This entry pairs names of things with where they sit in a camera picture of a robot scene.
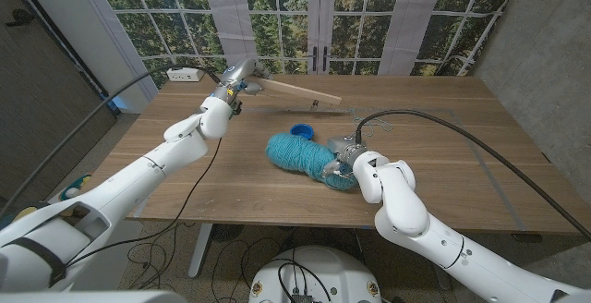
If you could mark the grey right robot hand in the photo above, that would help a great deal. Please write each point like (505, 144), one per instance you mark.
(344, 146)

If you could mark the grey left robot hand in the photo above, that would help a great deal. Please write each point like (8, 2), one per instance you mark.
(235, 74)

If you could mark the teal yarn skein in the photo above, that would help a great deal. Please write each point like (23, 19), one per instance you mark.
(300, 153)

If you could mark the wooden strip with metal clips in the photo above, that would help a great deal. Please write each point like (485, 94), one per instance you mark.
(300, 91)

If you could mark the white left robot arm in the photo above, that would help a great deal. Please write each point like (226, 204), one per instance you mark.
(138, 178)

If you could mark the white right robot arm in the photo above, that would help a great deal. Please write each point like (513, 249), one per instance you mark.
(401, 210)

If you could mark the small blue bowl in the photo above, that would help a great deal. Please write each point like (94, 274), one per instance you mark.
(302, 129)

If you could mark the white power strip box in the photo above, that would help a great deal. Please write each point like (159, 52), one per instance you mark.
(184, 74)

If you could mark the printed window backdrop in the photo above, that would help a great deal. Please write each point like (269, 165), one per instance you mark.
(295, 16)

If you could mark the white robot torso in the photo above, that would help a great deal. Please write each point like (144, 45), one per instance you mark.
(314, 275)

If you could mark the white table leg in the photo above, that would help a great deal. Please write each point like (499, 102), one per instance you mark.
(201, 247)

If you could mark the yellow and black pad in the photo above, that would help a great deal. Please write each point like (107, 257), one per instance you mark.
(25, 211)

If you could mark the small blue object by wall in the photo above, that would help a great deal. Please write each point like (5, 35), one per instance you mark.
(115, 102)

